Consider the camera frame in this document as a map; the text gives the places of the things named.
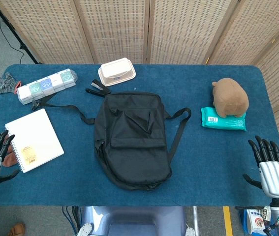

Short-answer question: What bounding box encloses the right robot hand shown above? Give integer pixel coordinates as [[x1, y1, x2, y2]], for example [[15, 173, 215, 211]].
[[243, 135, 279, 198]]

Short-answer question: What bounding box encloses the white spiral notebook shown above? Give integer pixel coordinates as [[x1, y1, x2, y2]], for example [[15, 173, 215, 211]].
[[4, 108, 64, 174]]

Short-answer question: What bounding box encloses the black backpack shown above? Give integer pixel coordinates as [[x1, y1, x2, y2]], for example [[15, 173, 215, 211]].
[[31, 91, 192, 192]]

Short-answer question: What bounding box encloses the brown cloth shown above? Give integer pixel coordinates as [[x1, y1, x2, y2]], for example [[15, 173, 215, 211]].
[[1, 134, 19, 167]]

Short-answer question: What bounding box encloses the blue storage box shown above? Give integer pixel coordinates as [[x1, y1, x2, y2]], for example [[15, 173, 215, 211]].
[[239, 206, 279, 236]]

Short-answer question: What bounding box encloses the brown shoe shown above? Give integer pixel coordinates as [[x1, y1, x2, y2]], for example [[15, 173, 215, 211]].
[[7, 222, 26, 236]]

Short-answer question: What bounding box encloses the teal wet wipes pack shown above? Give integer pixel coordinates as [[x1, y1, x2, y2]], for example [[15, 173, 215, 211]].
[[200, 107, 248, 132]]

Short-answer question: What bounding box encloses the blue table cloth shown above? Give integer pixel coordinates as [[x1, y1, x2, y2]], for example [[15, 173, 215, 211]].
[[0, 64, 279, 207]]

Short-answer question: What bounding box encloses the grey knit glove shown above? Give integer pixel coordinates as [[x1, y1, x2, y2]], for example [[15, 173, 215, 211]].
[[0, 76, 22, 95]]

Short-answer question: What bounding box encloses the brown plush toy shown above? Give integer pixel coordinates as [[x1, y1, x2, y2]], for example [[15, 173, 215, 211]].
[[212, 77, 249, 118]]

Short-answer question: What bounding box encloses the white tissue pack box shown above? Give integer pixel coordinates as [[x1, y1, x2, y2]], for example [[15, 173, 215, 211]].
[[16, 68, 78, 106]]

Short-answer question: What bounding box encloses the black stapler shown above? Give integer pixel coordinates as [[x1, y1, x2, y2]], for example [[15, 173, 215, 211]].
[[85, 79, 111, 96]]

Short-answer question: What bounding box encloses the black tripod leg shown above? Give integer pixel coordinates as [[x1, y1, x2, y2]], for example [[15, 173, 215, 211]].
[[0, 0, 41, 64]]

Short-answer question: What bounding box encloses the blue-grey robot torso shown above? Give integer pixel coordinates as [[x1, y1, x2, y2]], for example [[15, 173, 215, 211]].
[[76, 206, 196, 236]]

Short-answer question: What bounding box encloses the beige lunch box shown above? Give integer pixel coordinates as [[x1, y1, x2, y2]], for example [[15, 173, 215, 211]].
[[97, 57, 137, 87]]

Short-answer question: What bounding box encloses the wicker folding screen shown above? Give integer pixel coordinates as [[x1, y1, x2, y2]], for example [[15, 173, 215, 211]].
[[0, 0, 279, 170]]

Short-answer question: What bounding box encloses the thin black floor cable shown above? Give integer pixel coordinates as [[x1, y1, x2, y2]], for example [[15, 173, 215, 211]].
[[0, 12, 26, 65]]

